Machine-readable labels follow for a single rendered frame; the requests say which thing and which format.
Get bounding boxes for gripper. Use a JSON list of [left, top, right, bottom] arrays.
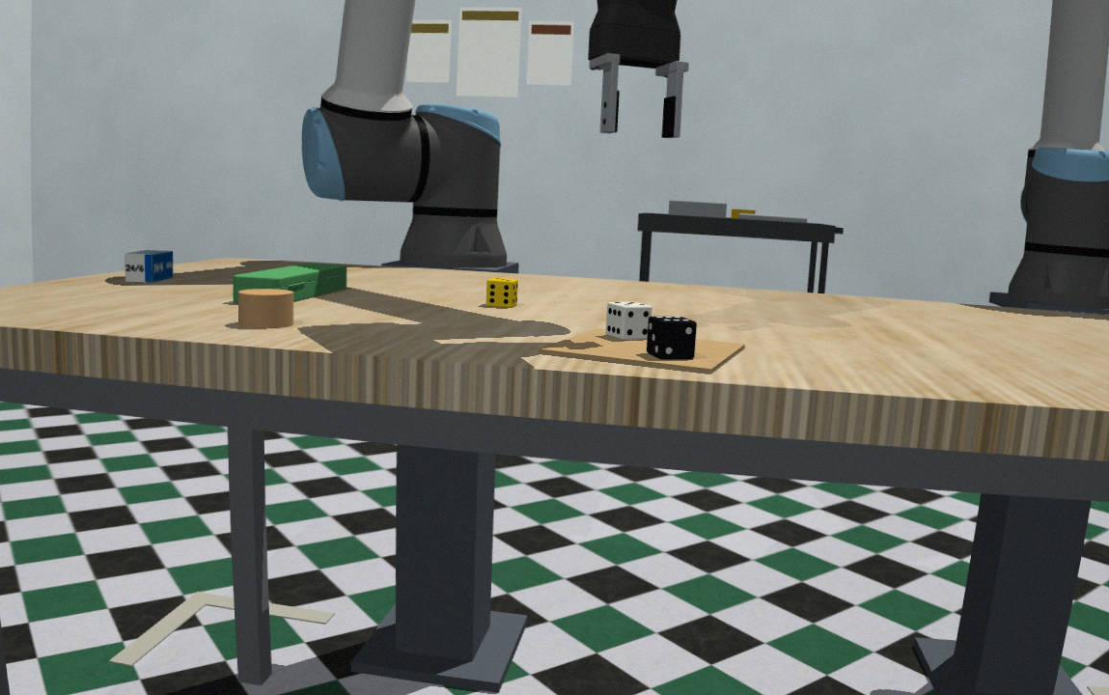
[[588, 0, 690, 140]]

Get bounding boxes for white die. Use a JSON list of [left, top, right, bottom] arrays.
[[606, 300, 653, 343]]

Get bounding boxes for black die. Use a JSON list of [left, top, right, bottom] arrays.
[[647, 316, 698, 361]]

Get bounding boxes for tan mat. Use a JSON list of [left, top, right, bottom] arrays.
[[538, 328, 746, 375]]

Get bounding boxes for white poster red stripe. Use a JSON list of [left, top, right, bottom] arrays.
[[527, 21, 575, 86]]

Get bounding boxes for white poster yellow stripe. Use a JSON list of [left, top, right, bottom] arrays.
[[457, 8, 523, 97]]

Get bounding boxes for black side table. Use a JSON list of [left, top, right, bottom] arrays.
[[637, 212, 845, 293]]

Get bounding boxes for white poster brown stripe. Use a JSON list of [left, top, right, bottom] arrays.
[[406, 21, 453, 86]]

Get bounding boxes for wooden table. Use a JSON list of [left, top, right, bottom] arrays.
[[0, 256, 1109, 695]]

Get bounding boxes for green box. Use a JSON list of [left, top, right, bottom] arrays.
[[233, 264, 348, 305]]

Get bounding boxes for brown cylinder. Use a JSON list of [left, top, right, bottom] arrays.
[[237, 289, 295, 330]]

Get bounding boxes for blue and white box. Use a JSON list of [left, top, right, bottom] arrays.
[[125, 250, 175, 284]]

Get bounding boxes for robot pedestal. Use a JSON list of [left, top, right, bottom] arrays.
[[351, 446, 528, 692], [913, 492, 1092, 695]]

